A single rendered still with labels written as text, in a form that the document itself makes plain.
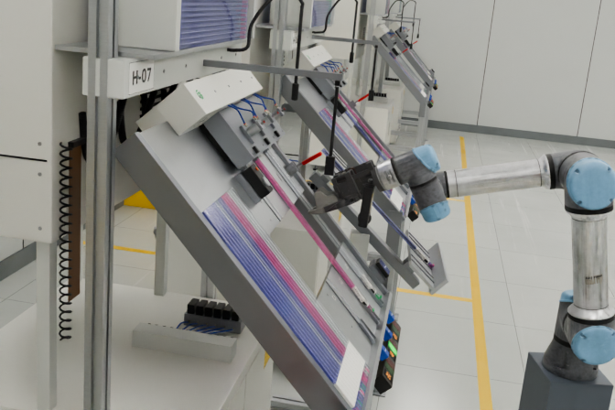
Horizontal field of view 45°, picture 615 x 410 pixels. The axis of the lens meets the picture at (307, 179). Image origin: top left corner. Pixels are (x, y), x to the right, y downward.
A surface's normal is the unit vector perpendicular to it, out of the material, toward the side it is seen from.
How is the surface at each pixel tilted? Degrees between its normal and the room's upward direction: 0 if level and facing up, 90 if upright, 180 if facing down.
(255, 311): 90
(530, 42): 90
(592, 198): 83
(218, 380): 0
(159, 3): 90
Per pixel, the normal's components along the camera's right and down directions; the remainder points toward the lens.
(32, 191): -0.19, 0.22
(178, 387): 0.08, -0.97
